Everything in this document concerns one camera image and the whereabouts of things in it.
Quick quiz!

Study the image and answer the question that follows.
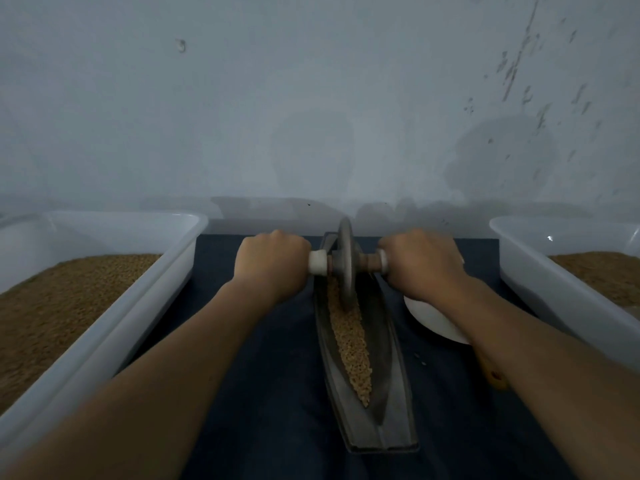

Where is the person's right forearm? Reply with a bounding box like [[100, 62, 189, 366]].
[[430, 277, 640, 480]]

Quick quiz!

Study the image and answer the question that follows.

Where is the dark blue tablecloth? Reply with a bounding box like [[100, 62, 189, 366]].
[[120, 235, 581, 480]]

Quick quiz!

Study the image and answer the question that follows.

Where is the person's left forearm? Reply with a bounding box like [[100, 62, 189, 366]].
[[0, 279, 276, 480]]

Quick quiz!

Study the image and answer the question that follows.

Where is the person's right hand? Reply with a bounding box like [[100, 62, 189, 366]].
[[377, 229, 469, 304]]

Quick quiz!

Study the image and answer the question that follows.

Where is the orange handled brush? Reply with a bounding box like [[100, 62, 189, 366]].
[[478, 349, 509, 391]]

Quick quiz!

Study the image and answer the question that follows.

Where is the white round plate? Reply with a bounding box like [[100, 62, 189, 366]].
[[403, 295, 471, 345]]

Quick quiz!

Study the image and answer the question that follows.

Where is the white plastic tray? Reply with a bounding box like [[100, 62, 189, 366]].
[[489, 215, 640, 371], [0, 211, 209, 456]]

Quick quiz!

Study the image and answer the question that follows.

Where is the boat-shaped metal grinding trough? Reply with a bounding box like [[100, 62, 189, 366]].
[[313, 231, 420, 454]]

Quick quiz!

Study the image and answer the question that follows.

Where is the person's left hand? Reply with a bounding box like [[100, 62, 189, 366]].
[[233, 229, 313, 304]]

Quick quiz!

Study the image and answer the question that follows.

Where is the metal grinding wheel with handles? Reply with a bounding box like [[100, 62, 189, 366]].
[[308, 217, 389, 306]]

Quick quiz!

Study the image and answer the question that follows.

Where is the small ground grain portion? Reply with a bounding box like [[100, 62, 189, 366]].
[[327, 275, 374, 408]]

